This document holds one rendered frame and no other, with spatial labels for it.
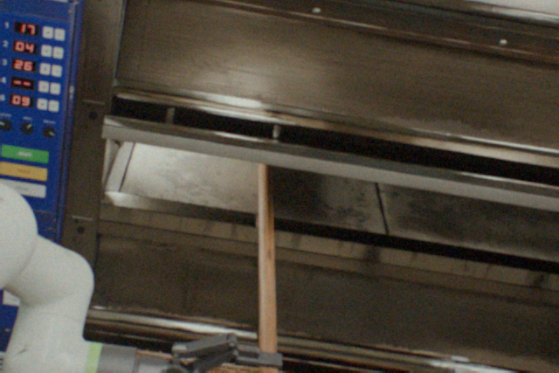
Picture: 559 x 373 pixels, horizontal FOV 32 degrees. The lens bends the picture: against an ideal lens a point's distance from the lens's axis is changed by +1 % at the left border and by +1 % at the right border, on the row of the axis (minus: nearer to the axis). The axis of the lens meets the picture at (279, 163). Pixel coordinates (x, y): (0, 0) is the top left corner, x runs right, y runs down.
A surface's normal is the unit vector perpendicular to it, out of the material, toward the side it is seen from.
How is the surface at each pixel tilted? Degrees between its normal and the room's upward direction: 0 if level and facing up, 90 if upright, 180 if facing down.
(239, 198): 0
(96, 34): 90
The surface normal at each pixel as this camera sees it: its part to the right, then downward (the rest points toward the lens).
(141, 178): 0.18, -0.89
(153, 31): 0.07, 0.10
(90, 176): 0.00, 0.43
